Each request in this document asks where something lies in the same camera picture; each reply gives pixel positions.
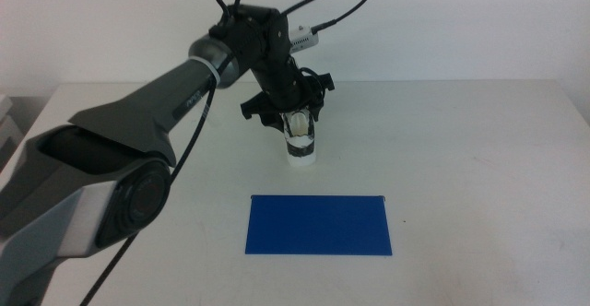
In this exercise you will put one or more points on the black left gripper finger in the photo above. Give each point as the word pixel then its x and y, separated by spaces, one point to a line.
pixel 269 121
pixel 318 111

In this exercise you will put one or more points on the blue rectangular mat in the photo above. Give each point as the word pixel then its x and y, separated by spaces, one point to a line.
pixel 318 225

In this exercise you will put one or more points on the white zip tie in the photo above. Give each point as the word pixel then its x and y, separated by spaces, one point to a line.
pixel 207 68

